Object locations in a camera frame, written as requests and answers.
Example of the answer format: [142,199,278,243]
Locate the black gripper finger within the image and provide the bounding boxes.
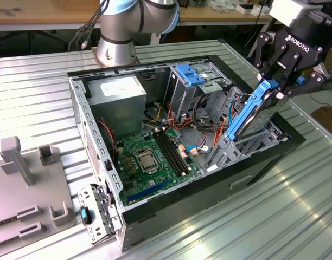
[256,31,289,81]
[273,64,332,101]

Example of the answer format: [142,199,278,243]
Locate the hard disk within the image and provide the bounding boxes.
[225,79,281,142]

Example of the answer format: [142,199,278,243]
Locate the orange power wire black plug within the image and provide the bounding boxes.
[209,92,251,154]

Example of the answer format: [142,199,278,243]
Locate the grey metal disk bay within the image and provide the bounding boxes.
[205,121,281,174]

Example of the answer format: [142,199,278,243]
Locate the brown cardboard box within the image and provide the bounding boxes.
[310,105,332,137]

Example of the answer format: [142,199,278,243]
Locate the small white box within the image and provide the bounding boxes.
[235,3,271,16]

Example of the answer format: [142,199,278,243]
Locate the drive cage with blue latches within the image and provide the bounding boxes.
[165,62,229,121]

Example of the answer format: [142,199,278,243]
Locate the black RAM slots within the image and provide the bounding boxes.
[153,127,193,177]

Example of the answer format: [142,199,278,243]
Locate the grey Dell power supply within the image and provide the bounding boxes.
[86,74,148,139]

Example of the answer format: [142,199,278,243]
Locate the black open PC case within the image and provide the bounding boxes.
[67,54,307,253]

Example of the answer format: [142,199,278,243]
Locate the CPU socket with silver CPU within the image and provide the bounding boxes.
[134,149,163,174]

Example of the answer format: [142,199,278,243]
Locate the green motherboard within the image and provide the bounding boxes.
[116,126,204,207]

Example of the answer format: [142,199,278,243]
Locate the blue expansion slot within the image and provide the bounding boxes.
[126,179,171,203]

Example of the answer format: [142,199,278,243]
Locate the wooden desk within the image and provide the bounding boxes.
[0,0,278,31]

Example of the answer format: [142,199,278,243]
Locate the black clip with blue button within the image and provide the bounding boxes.
[79,205,94,226]

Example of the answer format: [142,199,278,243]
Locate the grey parts rack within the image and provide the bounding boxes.
[0,135,78,248]

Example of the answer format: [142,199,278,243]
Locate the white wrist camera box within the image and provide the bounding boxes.
[268,0,314,28]

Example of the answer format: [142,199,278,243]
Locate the blue data wire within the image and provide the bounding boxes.
[227,94,244,130]

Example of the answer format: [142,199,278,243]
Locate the black cable bundle in case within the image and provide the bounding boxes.
[191,93,219,134]

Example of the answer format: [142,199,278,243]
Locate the red yellow supply wire bundle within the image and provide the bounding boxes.
[143,101,195,133]

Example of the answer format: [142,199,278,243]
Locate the case fan with red wire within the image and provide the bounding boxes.
[97,117,118,164]

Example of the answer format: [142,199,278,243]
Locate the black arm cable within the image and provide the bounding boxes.
[67,0,110,53]

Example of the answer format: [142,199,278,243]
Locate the hinged metal slot bracket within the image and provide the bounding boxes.
[77,183,124,246]

